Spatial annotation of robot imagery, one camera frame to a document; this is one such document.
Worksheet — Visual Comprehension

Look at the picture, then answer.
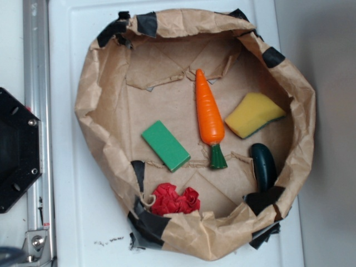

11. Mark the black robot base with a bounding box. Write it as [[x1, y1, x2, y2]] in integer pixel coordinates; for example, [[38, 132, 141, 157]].
[[1, 88, 41, 214]]

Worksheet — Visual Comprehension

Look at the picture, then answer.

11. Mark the orange toy carrot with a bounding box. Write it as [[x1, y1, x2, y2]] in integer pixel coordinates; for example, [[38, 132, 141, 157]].
[[195, 69, 227, 169]]

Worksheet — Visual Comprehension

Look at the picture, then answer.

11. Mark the green rectangular block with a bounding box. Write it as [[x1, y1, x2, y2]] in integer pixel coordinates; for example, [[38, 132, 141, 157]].
[[141, 120, 191, 172]]

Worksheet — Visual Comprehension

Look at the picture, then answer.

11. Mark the brown paper bag bin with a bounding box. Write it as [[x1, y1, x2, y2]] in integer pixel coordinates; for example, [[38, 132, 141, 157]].
[[75, 8, 316, 261]]

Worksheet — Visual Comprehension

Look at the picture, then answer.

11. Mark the red crumpled paper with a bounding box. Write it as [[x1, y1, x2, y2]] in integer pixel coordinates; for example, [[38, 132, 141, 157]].
[[151, 183, 201, 216]]

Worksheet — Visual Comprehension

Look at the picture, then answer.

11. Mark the yellow sponge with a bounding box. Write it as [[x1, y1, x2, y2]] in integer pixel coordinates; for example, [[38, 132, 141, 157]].
[[225, 92, 286, 139]]

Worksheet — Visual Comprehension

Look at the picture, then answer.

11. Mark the dark green toy cucumber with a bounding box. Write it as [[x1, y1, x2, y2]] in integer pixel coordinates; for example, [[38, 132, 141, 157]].
[[250, 143, 278, 192]]

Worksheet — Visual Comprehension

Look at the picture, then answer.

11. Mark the white tray board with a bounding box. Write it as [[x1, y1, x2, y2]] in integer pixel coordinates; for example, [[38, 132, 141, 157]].
[[48, 1, 304, 266]]

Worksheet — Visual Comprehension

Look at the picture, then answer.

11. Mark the aluminium rail frame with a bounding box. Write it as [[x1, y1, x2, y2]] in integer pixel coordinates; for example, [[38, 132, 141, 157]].
[[23, 1, 57, 266]]

